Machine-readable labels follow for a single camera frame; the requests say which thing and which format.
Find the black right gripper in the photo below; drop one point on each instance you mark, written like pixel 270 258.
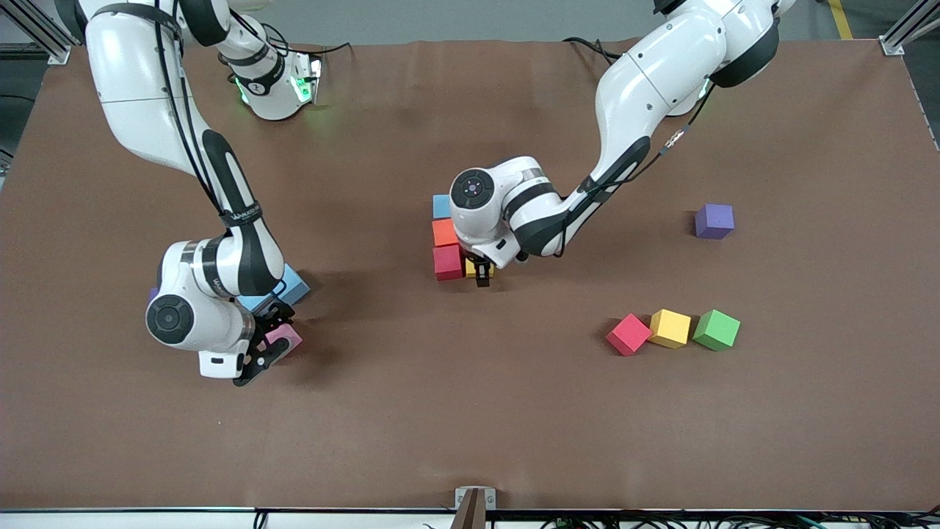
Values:
pixel 272 317

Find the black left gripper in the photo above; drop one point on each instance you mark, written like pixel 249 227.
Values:
pixel 481 270

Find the yellow foam cube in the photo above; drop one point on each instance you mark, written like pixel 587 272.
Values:
pixel 470 270
pixel 670 328

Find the blue foam cube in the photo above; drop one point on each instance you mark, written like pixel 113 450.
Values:
pixel 296 286
pixel 440 206
pixel 255 303

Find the pink foam cube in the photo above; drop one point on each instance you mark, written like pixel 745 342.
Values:
pixel 288 336

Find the red foam cube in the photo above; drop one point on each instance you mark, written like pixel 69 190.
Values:
pixel 628 334
pixel 447 263

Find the orange foam cube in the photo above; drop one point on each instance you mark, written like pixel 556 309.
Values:
pixel 443 232

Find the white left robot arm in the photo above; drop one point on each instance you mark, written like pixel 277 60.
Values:
pixel 661 66

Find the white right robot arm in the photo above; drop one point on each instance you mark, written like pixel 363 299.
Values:
pixel 139 88

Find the arm base connector plate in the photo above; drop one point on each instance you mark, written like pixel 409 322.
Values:
pixel 312 81

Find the brown table mat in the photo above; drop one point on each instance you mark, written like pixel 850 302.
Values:
pixel 440 441

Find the green foam cube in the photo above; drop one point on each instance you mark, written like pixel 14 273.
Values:
pixel 717 329

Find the grey metal bracket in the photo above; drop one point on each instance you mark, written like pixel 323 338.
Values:
pixel 475 503

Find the aluminium frame post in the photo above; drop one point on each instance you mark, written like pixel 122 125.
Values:
pixel 903 33
pixel 44 40

